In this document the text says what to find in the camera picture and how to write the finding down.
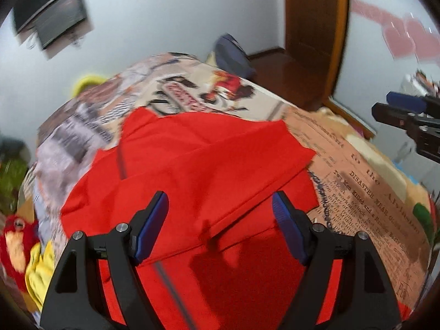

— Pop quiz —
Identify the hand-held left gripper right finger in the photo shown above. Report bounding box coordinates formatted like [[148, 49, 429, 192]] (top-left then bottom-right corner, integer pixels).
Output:
[[271, 191, 403, 330]]

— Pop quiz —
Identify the red plush toy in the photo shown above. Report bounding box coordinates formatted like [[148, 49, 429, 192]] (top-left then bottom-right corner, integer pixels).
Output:
[[0, 213, 41, 293]]

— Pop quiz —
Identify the green cloth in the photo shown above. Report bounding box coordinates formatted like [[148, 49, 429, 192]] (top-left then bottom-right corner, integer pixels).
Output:
[[0, 137, 32, 214]]

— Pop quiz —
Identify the beige plush blanket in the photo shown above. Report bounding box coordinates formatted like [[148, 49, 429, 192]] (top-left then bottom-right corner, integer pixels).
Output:
[[316, 106, 439, 248]]

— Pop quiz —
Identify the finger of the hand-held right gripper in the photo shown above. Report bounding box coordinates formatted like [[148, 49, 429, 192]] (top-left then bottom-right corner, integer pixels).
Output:
[[371, 102, 418, 133], [386, 91, 440, 115]]

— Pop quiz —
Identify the dark blue cloth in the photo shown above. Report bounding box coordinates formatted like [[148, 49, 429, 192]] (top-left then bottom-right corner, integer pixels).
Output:
[[213, 34, 257, 80]]

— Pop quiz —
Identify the red garment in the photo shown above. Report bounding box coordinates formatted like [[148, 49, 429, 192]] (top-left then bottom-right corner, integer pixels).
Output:
[[60, 106, 413, 330]]

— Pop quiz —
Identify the brown wooden door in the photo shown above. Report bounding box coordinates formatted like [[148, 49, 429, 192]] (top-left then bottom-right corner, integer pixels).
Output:
[[282, 0, 350, 111]]

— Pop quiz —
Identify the yellow plush toy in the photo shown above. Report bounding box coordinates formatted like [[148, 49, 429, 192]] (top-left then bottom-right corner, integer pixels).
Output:
[[71, 74, 108, 97]]

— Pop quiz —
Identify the pink ribbon wall decal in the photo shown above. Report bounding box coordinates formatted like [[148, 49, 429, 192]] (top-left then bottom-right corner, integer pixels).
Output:
[[351, 0, 387, 24]]

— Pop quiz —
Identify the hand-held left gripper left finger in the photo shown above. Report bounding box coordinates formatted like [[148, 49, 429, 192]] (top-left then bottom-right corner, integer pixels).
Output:
[[39, 191, 170, 330]]

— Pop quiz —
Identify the pink heart wall decal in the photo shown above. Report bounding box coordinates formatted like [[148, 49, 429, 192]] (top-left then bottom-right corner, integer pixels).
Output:
[[383, 17, 440, 62]]

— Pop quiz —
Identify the newspaper print blanket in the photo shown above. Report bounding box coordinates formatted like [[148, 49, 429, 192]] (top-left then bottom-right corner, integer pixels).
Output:
[[17, 52, 434, 320]]

